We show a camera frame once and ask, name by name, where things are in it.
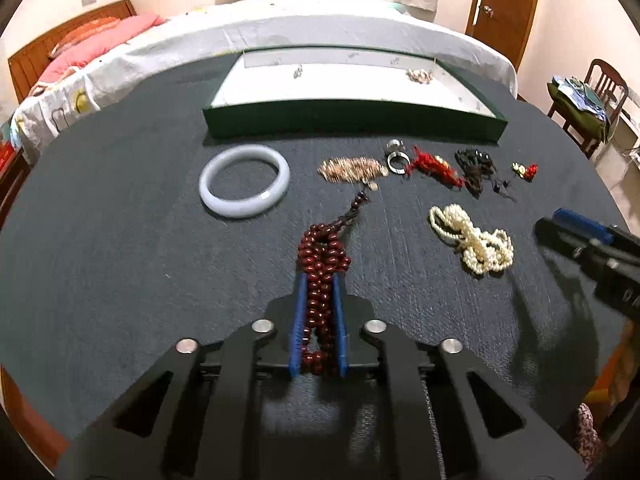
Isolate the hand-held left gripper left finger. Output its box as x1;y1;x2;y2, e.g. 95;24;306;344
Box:
54;275;309;480

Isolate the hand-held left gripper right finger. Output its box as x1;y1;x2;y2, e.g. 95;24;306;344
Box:
334;276;587;480

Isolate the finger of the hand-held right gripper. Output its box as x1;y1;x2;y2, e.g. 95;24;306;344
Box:
554;208;640;256
534;218;640;321

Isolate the dark red bead bracelet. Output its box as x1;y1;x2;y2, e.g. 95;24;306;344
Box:
297;191;372;377

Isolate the white pearl necklace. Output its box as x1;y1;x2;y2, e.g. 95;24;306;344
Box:
428;203;515;277

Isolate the black cord bracelet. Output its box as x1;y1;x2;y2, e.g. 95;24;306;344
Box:
454;147;516;202

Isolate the rose gold chain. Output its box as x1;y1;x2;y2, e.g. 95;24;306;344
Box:
318;156;390;191

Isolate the red knot charm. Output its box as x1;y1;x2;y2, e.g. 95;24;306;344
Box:
407;145;465;188

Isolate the white jade bangle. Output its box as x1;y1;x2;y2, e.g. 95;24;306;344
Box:
199;144;292;219

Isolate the silver ring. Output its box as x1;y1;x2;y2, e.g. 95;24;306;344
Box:
385;139;412;175

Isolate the green jewelry tray box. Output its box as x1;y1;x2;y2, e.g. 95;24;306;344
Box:
202;46;508;143

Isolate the pile of clothes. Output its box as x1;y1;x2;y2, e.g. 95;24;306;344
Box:
547;76;626;143

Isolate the wooden chair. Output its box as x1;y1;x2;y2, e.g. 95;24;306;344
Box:
547;58;630;158

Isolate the floral patterned cloth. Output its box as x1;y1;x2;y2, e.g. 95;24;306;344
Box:
575;402;608;461

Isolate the bed with patterned sheet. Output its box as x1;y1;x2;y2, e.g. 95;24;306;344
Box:
10;0;518;161

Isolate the wooden nightstand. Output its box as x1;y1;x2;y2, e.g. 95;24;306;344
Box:
0;142;31;221

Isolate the pink blanket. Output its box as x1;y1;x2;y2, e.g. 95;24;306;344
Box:
30;14;166;96

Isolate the orange patterned pillow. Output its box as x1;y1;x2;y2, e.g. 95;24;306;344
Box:
47;16;121;58

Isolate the wooden headboard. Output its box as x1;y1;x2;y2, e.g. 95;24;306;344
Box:
7;0;138;103

